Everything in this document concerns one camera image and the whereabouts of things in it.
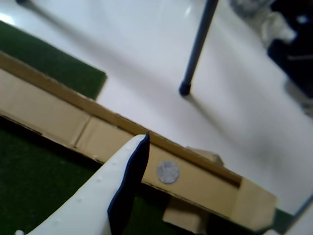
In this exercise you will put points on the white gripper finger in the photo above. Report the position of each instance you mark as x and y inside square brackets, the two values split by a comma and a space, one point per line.
[304, 220]
[97, 195]

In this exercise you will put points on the large green putting mat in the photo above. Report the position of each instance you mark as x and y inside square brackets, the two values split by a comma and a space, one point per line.
[36, 171]

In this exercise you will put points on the small green turf mat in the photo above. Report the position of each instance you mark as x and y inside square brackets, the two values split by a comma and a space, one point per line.
[61, 66]

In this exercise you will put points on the black fabric object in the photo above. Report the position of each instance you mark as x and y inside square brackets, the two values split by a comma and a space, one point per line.
[298, 49]

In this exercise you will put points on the cardboard box wall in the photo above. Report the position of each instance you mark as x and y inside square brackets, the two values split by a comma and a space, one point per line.
[49, 107]

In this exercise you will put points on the black camera tripod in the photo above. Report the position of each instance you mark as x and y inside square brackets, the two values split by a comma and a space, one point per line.
[200, 44]

